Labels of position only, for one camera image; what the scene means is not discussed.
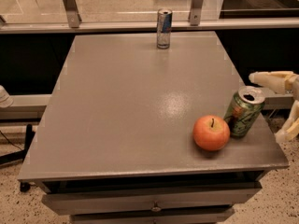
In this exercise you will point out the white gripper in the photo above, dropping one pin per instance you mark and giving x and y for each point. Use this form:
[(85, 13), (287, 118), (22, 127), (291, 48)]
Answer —
[(296, 90)]

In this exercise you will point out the green soda can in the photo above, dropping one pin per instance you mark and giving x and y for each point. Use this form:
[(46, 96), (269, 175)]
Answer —
[(244, 109)]

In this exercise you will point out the red apple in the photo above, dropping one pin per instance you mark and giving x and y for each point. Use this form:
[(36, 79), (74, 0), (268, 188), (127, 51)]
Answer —
[(211, 133)]

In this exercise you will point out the silver blue energy drink can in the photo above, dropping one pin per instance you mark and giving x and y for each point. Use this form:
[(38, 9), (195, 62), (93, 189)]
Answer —
[(164, 25)]

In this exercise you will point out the round drawer knob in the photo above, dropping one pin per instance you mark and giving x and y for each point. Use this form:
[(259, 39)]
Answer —
[(156, 208)]

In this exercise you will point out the grey drawer cabinet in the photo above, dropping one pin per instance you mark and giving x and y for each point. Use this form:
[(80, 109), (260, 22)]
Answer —
[(116, 135)]

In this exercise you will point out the white object at left edge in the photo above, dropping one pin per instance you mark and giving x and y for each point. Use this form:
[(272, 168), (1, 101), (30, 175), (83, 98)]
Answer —
[(5, 99)]

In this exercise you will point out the left metal bracket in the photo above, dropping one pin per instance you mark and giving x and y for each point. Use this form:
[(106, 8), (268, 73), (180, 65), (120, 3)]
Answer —
[(73, 17)]

